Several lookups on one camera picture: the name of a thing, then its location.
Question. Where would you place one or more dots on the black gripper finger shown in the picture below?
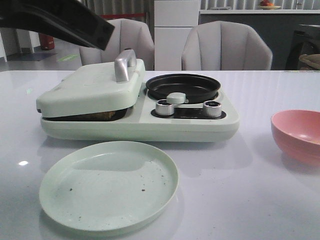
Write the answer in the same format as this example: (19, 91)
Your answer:
(68, 20)

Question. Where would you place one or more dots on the green breakfast maker lid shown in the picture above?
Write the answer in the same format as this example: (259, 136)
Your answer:
(95, 89)

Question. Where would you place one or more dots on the bread slice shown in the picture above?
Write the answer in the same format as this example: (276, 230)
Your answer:
(99, 116)

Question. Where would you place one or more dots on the pink plastic bowl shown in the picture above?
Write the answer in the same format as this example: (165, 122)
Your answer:
(297, 133)

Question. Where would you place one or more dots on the green breakfast maker base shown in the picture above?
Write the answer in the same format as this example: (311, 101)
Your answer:
(138, 124)

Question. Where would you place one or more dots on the red fire extinguisher box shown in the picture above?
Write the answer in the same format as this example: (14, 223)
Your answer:
(46, 42)

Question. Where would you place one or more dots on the left grey upholstered chair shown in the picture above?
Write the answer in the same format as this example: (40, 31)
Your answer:
(127, 34)

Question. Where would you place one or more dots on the grey upholstered chair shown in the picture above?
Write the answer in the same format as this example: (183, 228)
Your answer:
(225, 46)
(127, 34)

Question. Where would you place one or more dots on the white refrigerator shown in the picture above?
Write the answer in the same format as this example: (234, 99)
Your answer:
(173, 21)

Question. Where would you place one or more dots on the left silver control knob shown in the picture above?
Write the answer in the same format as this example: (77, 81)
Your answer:
(163, 108)

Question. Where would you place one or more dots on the silver control knob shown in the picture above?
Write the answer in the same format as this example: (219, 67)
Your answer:
(212, 109)
(163, 108)

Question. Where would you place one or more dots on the black round frying pan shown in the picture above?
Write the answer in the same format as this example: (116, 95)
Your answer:
(197, 88)

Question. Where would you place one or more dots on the right grey upholstered chair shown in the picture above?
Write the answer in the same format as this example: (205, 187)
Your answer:
(225, 46)

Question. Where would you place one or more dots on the right silver control knob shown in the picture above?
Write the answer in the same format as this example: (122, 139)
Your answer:
(212, 109)

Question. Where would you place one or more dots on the light green round plate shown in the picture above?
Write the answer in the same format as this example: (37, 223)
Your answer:
(109, 188)

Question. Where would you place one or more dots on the fruit plate on counter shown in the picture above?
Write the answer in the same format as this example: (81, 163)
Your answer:
(268, 5)

